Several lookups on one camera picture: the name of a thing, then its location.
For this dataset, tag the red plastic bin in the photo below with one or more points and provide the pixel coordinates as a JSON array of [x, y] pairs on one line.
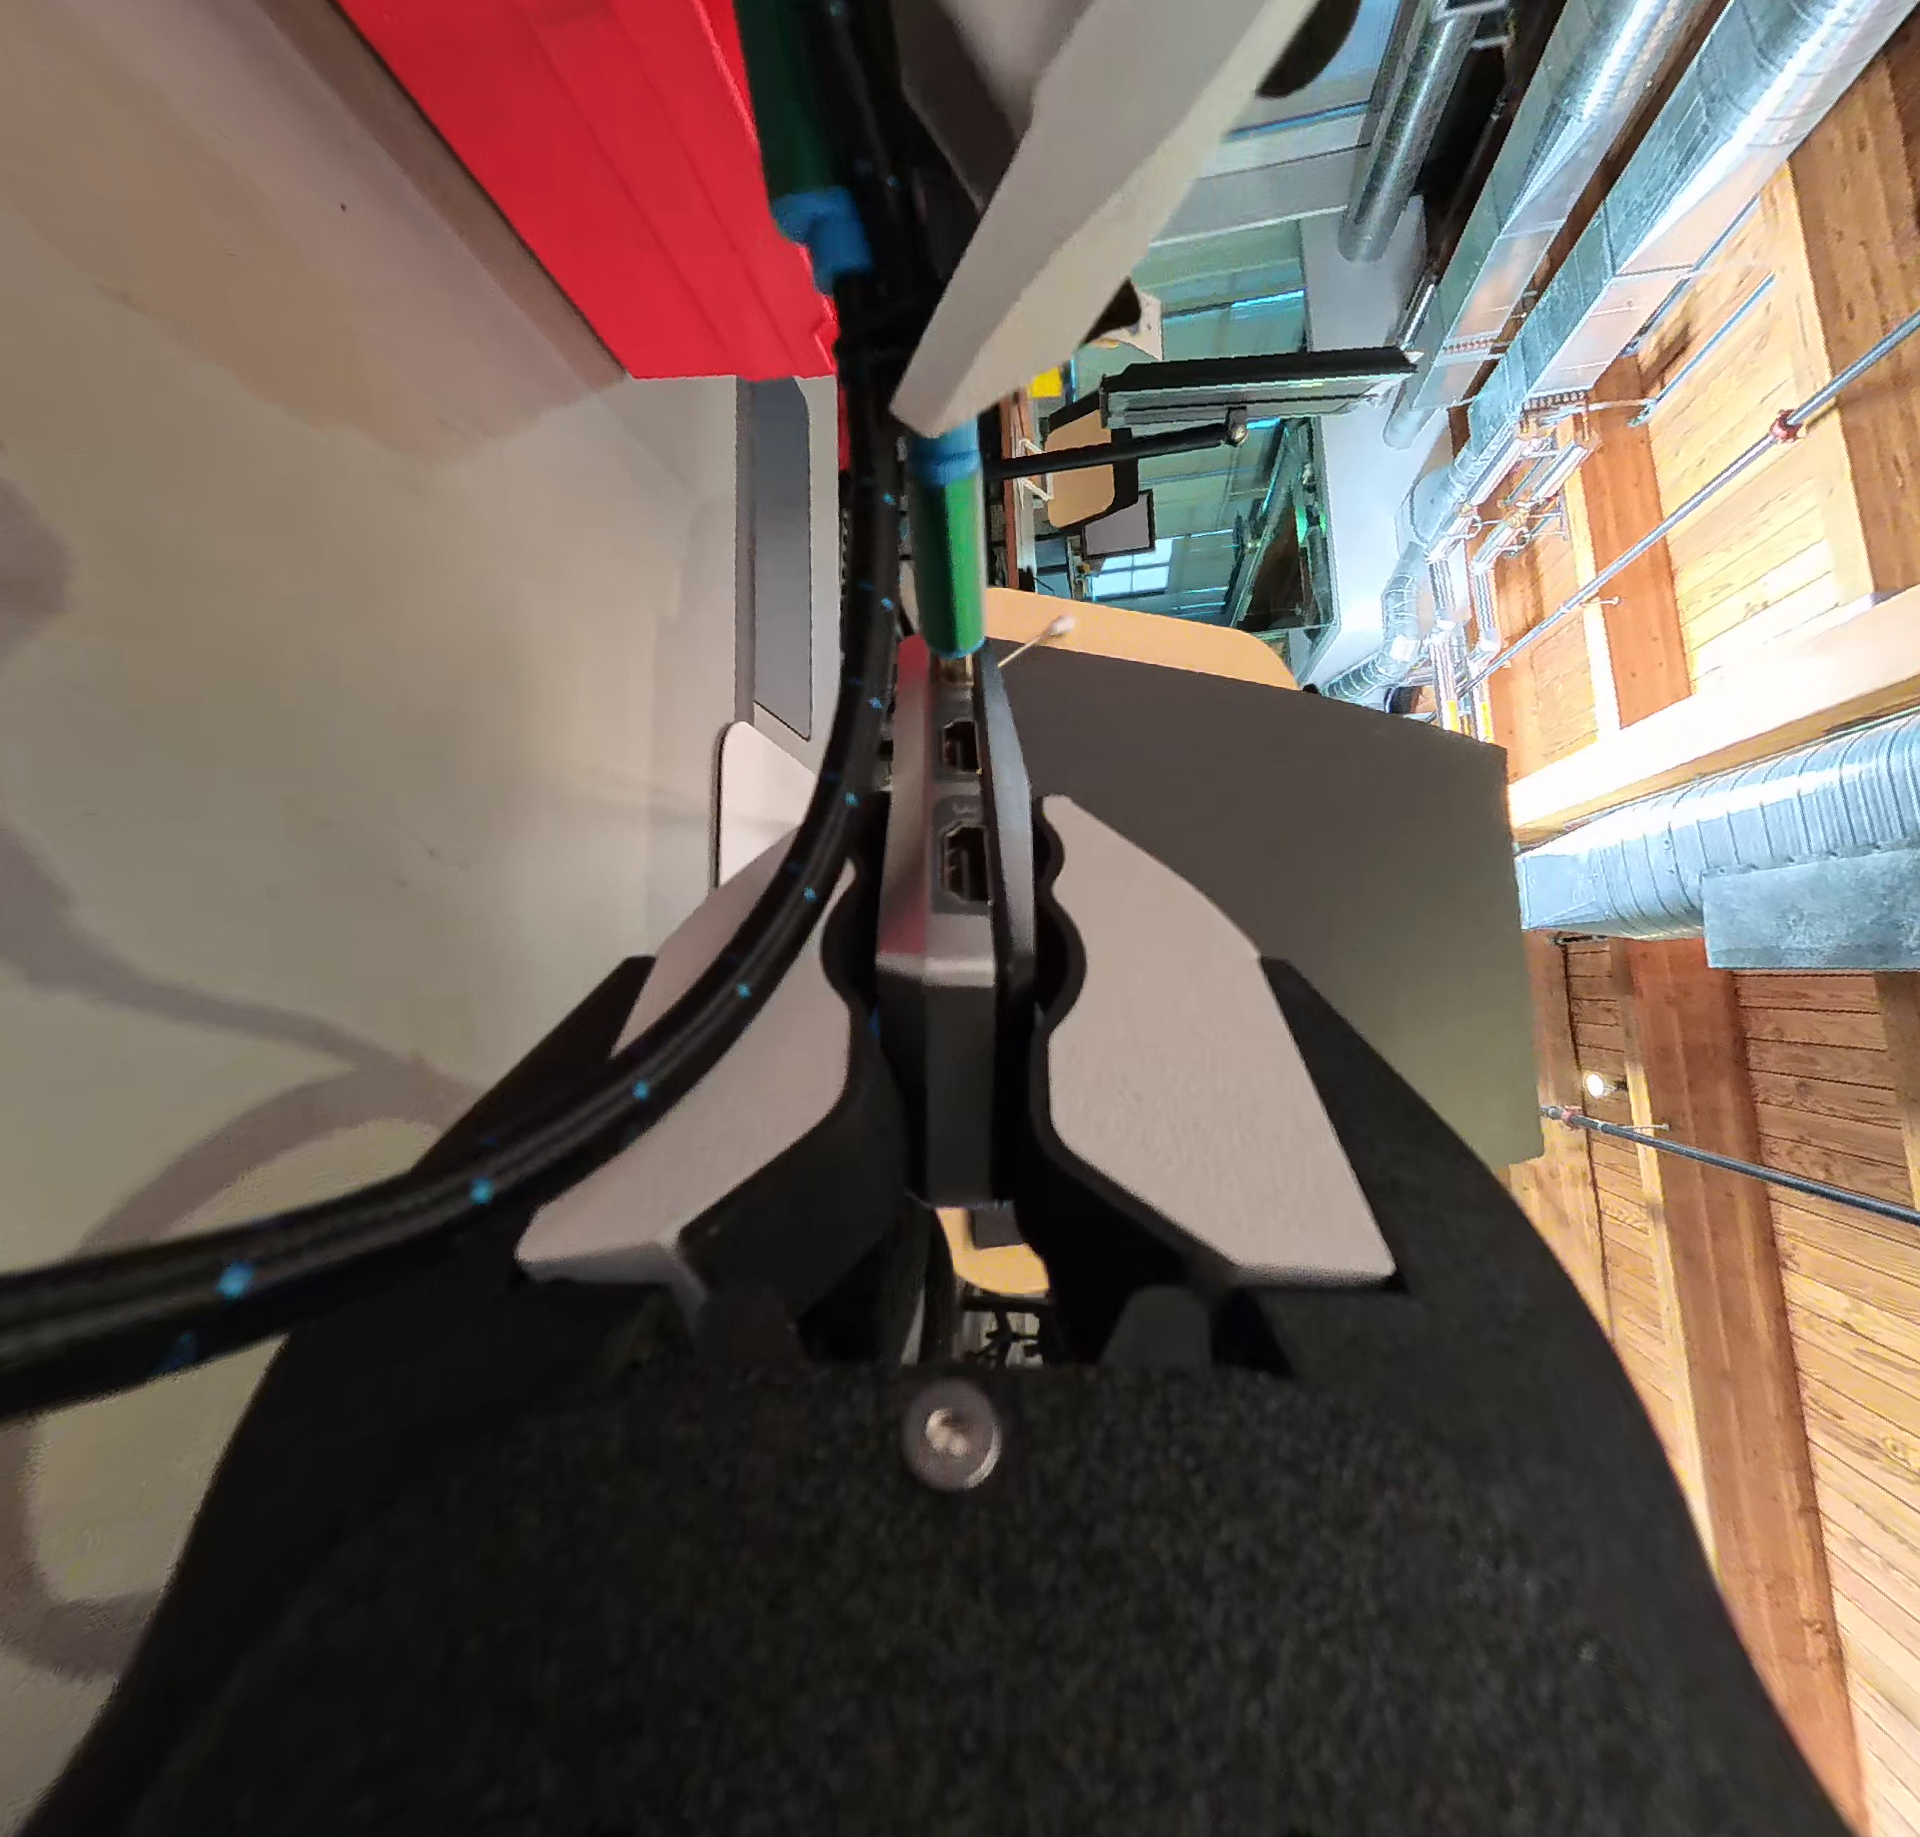
[[542, 99]]

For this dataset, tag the black usb hub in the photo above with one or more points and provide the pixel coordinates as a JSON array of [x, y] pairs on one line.
[[961, 1029]]

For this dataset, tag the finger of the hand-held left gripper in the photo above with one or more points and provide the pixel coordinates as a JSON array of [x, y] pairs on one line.
[[1171, 99]]

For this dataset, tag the silver ventilation duct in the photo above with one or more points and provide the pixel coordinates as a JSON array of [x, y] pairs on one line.
[[1725, 846]]

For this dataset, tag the tablet stand with dark board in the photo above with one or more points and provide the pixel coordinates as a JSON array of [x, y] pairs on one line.
[[1321, 846]]

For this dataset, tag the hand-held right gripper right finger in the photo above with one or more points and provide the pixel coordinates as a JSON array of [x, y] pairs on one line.
[[1200, 1089]]

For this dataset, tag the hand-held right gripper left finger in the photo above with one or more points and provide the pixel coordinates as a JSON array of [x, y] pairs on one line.
[[706, 1193]]

